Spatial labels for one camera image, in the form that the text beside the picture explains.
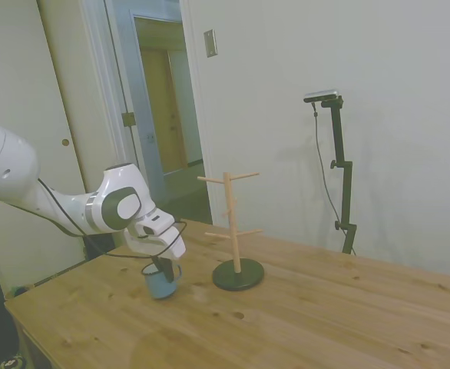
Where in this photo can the brass door hinge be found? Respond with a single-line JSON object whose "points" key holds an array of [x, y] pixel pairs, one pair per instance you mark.
{"points": [[128, 119]]}

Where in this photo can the metal wall switch plate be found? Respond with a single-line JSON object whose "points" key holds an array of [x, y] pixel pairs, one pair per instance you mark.
{"points": [[210, 43]]}

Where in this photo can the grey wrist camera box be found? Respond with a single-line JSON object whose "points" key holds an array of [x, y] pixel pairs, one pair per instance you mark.
{"points": [[154, 225]]}

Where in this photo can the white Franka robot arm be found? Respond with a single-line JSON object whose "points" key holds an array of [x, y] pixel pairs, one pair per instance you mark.
{"points": [[14, 169]]}

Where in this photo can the black camera stand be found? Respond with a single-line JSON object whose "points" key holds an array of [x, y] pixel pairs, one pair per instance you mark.
{"points": [[344, 173]]}

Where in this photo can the wooden hallway door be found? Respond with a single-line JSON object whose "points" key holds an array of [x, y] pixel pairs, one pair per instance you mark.
{"points": [[171, 111]]}

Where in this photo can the exterior camera bar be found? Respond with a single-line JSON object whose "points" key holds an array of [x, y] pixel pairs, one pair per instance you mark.
{"points": [[322, 95]]}

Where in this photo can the blue enamel mug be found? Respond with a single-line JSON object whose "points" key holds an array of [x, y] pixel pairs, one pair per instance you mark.
{"points": [[159, 286]]}

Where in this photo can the wooden mug tree black base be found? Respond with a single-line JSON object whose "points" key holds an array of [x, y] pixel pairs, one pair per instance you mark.
{"points": [[238, 274]]}

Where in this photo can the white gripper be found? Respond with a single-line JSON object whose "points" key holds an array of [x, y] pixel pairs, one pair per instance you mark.
{"points": [[171, 244]]}

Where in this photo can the white room door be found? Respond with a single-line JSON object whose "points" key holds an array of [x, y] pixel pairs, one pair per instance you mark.
{"points": [[67, 96]]}

